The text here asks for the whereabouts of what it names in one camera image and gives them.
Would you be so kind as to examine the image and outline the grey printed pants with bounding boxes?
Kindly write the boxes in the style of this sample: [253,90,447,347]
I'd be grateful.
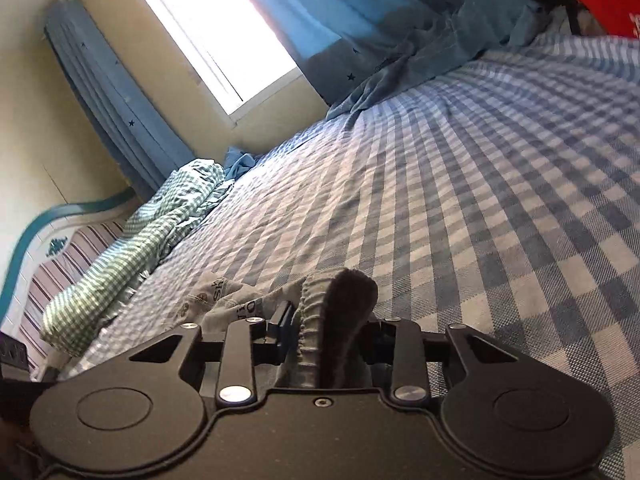
[174,268,378,393]

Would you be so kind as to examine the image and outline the white teal headboard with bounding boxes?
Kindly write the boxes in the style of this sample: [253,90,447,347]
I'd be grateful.
[1,188,140,379]

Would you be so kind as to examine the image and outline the blue checked bed sheet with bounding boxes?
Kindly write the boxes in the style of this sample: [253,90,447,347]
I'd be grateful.
[65,32,639,479]

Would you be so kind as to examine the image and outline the green checked quilt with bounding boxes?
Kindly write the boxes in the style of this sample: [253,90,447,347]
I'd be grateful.
[40,158,233,356]

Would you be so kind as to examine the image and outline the blue star curtain left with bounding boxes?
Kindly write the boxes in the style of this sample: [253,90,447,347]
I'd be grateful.
[44,0,195,200]

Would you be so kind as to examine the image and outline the blue star curtain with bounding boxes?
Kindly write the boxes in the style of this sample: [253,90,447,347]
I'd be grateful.
[44,0,195,200]
[250,0,547,118]

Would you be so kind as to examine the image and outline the blue star curtain right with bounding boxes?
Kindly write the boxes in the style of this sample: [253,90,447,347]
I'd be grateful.
[250,0,547,118]

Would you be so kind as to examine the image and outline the bright window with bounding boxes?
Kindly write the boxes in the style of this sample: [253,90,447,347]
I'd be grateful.
[145,0,302,122]

